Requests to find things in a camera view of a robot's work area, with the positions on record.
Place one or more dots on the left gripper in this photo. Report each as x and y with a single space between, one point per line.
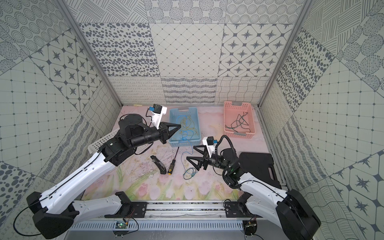
163 134

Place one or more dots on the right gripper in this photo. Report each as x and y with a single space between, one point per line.
205 159

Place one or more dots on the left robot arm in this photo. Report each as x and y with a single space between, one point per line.
109 156

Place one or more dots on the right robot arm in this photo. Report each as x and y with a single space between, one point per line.
237 176

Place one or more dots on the blue perforated basket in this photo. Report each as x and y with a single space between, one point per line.
190 132

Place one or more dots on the black yellow screwdriver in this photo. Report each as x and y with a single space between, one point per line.
173 162

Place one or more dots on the black utility knife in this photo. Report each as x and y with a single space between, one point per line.
159 164

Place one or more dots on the pink perforated basket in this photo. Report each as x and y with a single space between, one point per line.
239 120

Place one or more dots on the right circuit board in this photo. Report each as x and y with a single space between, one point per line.
250 227

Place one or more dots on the circuit board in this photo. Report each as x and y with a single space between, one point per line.
250 227
121 225

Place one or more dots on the white perforated basket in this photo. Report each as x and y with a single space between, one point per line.
94 147

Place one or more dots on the left circuit board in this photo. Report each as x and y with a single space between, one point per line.
121 225

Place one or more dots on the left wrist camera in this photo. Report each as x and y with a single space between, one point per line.
157 113

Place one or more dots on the aluminium rail frame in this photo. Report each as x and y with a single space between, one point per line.
186 207

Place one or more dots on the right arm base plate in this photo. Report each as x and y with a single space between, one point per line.
237 210

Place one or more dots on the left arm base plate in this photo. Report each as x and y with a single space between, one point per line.
134 209

